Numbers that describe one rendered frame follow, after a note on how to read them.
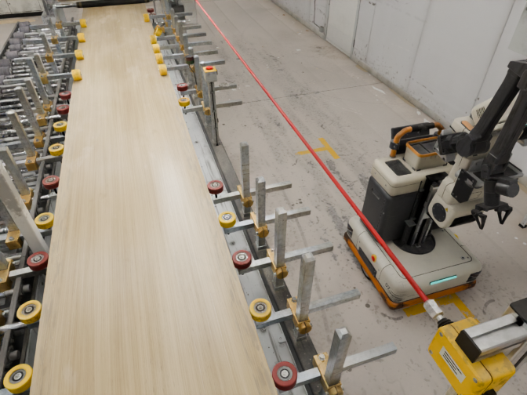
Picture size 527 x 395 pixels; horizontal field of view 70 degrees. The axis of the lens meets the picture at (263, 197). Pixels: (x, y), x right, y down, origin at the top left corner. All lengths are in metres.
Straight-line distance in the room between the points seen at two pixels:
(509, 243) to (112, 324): 2.81
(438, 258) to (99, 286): 1.94
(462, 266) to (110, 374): 2.03
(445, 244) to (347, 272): 0.65
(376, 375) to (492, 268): 1.23
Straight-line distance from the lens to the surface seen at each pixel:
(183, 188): 1.93
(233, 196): 1.98
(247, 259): 1.55
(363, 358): 1.44
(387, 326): 2.55
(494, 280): 3.06
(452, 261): 2.64
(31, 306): 1.65
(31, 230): 1.85
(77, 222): 1.91
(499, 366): 0.54
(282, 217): 1.39
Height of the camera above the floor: 2.09
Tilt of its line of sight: 40 degrees down
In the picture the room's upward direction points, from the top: straight up
